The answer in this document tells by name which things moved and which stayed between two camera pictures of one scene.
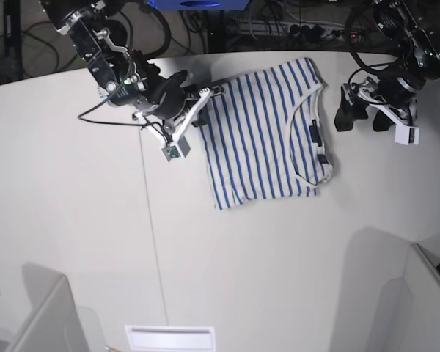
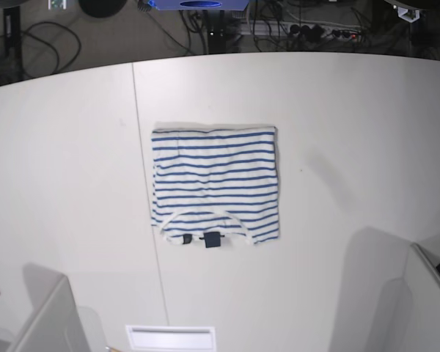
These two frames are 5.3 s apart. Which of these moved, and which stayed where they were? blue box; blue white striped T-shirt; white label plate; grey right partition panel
Moved: blue white striped T-shirt
Stayed: grey right partition panel; white label plate; blue box
